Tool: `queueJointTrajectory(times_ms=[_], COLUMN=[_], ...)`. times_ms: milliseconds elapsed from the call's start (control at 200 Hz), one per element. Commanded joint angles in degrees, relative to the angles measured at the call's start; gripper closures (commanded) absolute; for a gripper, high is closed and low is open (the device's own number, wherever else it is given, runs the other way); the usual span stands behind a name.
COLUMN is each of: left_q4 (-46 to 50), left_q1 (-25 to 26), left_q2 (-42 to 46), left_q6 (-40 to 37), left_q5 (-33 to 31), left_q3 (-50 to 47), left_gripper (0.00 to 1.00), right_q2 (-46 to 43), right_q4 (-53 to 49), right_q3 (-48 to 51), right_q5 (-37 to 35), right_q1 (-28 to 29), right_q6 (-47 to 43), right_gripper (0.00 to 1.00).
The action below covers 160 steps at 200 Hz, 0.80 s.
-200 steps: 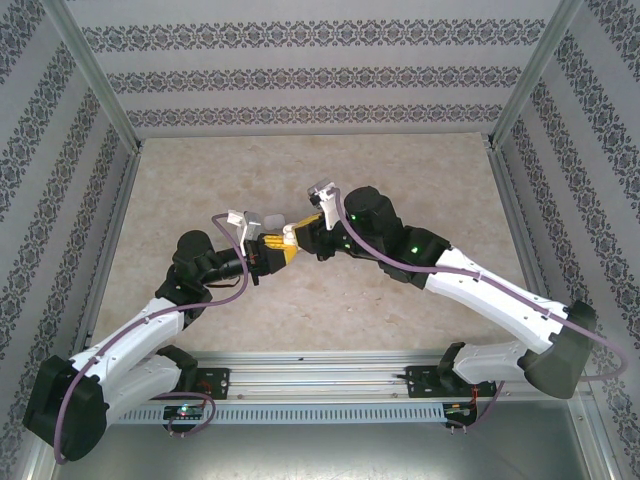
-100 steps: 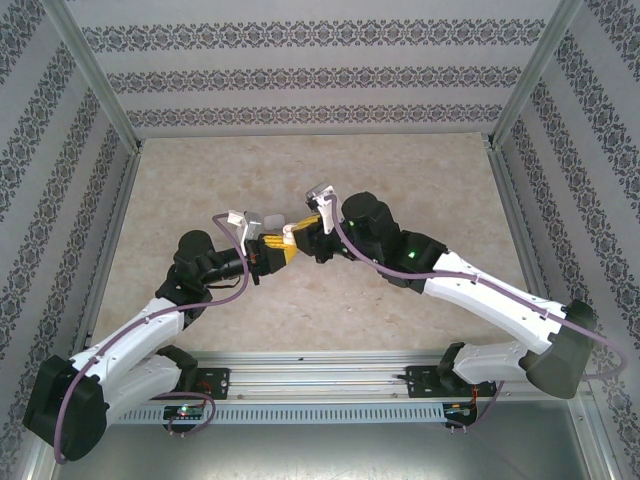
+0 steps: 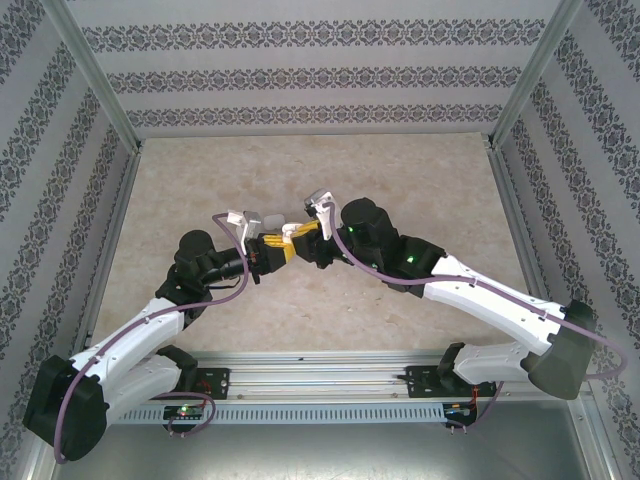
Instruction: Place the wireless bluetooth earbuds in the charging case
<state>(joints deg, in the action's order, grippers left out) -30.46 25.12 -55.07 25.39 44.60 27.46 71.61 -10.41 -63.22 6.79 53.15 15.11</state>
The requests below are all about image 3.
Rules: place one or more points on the aluminium frame post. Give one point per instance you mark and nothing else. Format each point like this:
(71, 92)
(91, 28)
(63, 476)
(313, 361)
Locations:
(532, 75)
(99, 80)

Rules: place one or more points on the aluminium side rail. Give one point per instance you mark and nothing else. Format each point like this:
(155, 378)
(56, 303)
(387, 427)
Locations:
(107, 250)
(527, 235)

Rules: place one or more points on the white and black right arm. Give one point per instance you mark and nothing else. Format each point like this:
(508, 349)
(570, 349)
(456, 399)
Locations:
(490, 300)

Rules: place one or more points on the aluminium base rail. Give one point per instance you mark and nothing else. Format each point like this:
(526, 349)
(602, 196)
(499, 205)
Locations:
(320, 375)

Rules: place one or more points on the small circuit board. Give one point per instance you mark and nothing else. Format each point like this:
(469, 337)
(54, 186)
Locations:
(185, 412)
(457, 410)

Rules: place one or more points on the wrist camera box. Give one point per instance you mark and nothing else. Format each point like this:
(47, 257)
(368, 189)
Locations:
(250, 220)
(316, 197)

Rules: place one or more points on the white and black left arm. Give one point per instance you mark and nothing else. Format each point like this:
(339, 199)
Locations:
(130, 330)

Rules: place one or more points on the grey metal shelf panel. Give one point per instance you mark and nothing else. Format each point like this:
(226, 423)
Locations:
(325, 455)

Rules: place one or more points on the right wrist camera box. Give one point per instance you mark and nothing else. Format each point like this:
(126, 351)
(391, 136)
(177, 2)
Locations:
(316, 197)

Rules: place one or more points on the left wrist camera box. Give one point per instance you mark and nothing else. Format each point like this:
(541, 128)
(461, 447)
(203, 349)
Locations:
(250, 220)

